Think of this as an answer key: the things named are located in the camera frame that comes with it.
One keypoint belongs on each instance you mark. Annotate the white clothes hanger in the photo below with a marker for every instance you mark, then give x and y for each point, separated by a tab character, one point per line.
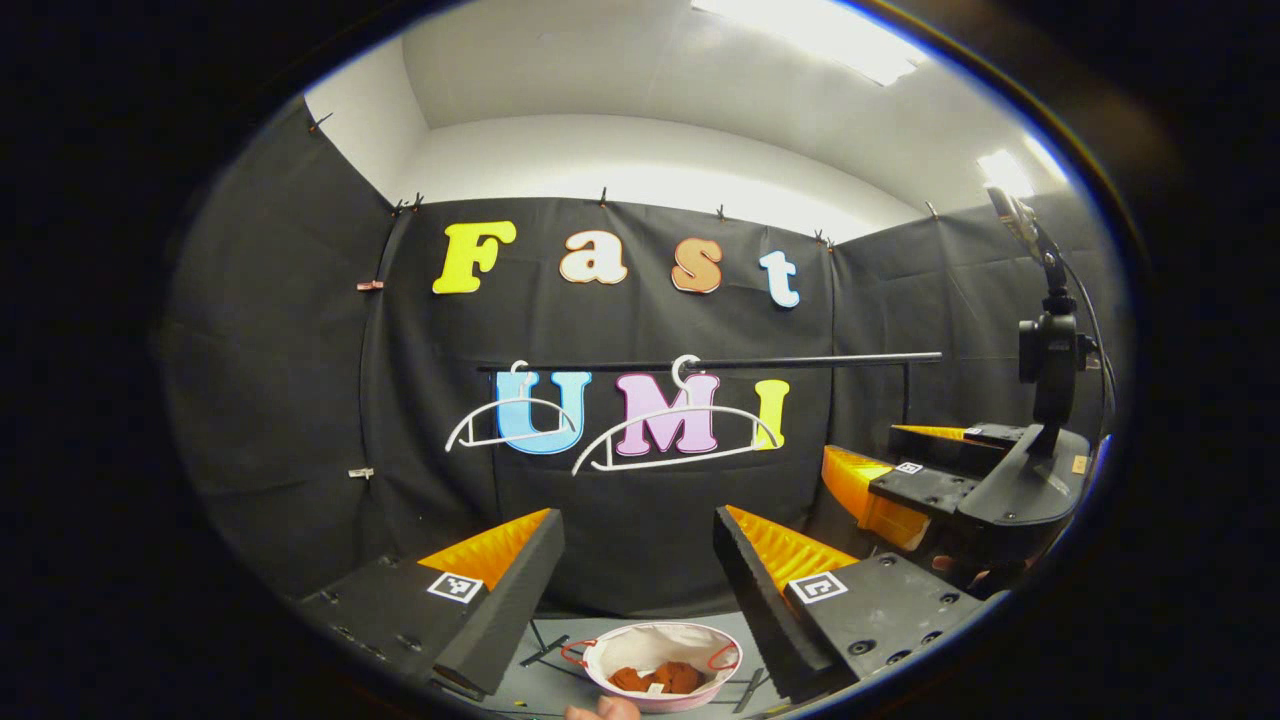
670	411
520	403

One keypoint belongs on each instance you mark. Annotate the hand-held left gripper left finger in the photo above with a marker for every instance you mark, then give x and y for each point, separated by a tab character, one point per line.
520	590

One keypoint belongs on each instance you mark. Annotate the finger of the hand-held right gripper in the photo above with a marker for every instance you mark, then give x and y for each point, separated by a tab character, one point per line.
985	436
925	488

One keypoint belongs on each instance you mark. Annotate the black clothes rack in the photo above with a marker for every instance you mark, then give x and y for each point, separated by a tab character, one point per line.
820	360

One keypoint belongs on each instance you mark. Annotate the black backdrop cloth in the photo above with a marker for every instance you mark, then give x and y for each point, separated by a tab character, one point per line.
280	380

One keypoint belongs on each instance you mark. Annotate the white empty clothes hanger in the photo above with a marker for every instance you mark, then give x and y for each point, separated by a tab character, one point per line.
520	403

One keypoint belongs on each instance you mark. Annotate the small ceiling light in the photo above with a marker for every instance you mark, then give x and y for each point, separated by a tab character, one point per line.
1005	172

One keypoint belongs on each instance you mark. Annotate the white laundry hamper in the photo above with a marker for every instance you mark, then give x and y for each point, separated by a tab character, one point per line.
650	642

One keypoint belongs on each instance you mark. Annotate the long ceiling light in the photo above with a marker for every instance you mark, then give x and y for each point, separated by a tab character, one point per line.
830	35

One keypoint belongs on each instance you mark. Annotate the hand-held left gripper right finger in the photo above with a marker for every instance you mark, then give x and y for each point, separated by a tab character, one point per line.
760	600

